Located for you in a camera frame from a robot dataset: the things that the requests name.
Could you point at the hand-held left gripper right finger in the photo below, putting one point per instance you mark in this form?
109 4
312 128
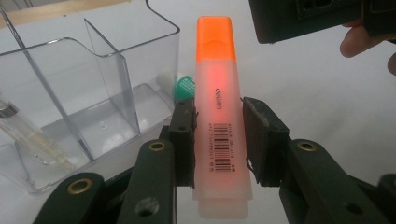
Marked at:
267 146

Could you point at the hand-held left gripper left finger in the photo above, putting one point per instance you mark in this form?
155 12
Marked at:
183 146

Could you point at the orange highlighter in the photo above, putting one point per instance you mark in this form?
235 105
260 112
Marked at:
218 93

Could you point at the clear plastic desk organizer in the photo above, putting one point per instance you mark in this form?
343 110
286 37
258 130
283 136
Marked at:
93 118

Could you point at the clear ballpoint pen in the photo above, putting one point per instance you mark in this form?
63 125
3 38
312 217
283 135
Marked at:
28 137

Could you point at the green and white glue stick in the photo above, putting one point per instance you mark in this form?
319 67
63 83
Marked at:
185 87

